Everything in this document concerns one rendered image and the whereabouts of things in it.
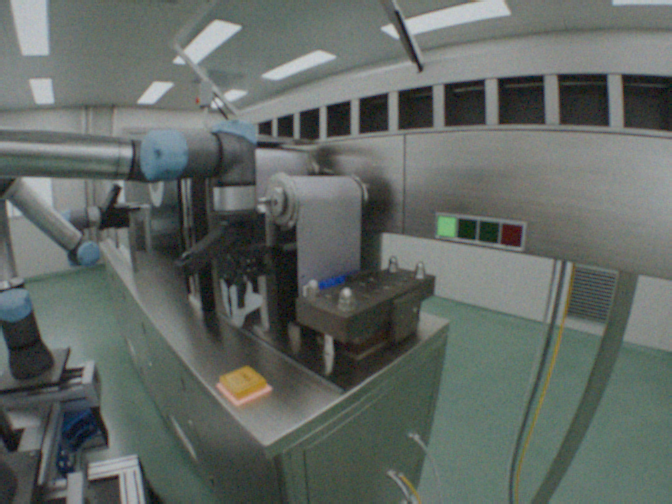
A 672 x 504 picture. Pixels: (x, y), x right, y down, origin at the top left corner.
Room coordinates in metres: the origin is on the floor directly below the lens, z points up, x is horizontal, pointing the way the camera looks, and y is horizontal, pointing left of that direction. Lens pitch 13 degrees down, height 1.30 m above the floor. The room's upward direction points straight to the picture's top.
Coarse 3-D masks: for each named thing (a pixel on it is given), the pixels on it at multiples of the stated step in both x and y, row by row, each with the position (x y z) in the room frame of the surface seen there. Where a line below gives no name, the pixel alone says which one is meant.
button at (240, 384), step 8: (248, 368) 0.56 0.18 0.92; (224, 376) 0.52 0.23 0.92; (232, 376) 0.52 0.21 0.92; (240, 376) 0.53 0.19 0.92; (248, 376) 0.53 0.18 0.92; (256, 376) 0.53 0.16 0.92; (224, 384) 0.50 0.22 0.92; (232, 384) 0.50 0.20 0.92; (240, 384) 0.50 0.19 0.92; (248, 384) 0.50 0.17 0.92; (256, 384) 0.51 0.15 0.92; (264, 384) 0.52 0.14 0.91; (232, 392) 0.48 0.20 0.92; (240, 392) 0.48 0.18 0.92; (248, 392) 0.49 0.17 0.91; (256, 392) 0.50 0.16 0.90; (240, 400) 0.48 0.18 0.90
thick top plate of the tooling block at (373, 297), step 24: (336, 288) 0.77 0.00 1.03; (360, 288) 0.77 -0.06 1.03; (384, 288) 0.78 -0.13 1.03; (408, 288) 0.77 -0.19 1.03; (432, 288) 0.87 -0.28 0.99; (312, 312) 0.66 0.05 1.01; (336, 312) 0.62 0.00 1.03; (360, 312) 0.62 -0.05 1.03; (384, 312) 0.69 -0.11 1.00; (336, 336) 0.61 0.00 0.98
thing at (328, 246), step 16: (304, 224) 0.77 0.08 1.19; (320, 224) 0.81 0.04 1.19; (336, 224) 0.86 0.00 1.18; (352, 224) 0.90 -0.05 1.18; (304, 240) 0.77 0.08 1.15; (320, 240) 0.81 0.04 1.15; (336, 240) 0.86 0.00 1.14; (352, 240) 0.90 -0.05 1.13; (304, 256) 0.77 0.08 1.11; (320, 256) 0.81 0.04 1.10; (336, 256) 0.86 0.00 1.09; (352, 256) 0.90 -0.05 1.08; (304, 272) 0.77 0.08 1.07; (320, 272) 0.81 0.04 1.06; (336, 272) 0.86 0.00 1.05
